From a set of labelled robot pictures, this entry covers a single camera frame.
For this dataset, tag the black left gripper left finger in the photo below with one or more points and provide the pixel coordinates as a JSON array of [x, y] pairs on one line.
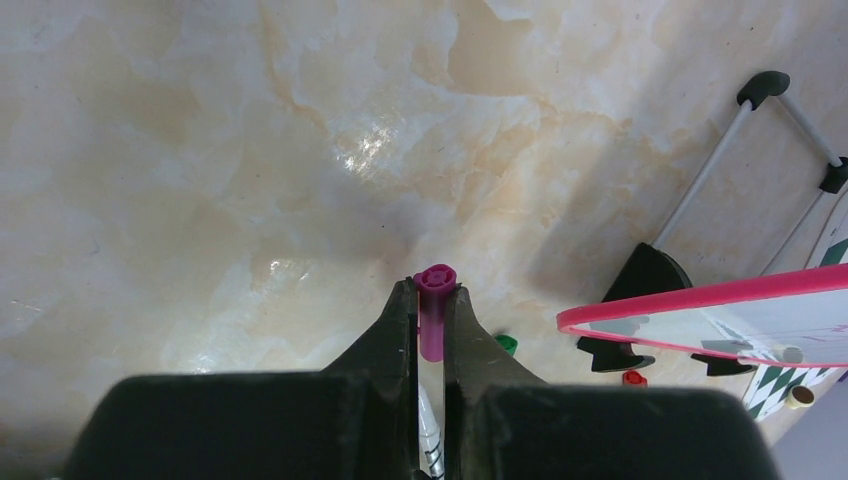
[[354, 419]]

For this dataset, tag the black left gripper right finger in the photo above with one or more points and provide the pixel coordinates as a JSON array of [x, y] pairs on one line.
[[504, 422]]

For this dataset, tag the purple marker cap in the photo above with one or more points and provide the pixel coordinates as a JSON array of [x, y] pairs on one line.
[[434, 286]]

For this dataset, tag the pink framed whiteboard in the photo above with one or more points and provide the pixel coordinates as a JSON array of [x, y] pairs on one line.
[[745, 319]]

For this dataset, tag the purple cap whiteboard marker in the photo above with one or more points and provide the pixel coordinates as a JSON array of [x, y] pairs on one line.
[[430, 436]]

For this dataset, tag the green cap whiteboard marker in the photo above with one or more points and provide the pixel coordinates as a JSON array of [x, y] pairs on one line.
[[508, 343]]

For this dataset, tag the red cap whiteboard marker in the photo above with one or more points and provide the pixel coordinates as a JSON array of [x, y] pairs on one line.
[[634, 378]]

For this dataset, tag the green white chessboard mat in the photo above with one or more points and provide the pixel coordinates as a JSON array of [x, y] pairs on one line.
[[768, 389]]

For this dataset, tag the white chess piece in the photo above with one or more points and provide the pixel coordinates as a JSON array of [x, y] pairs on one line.
[[799, 397]]

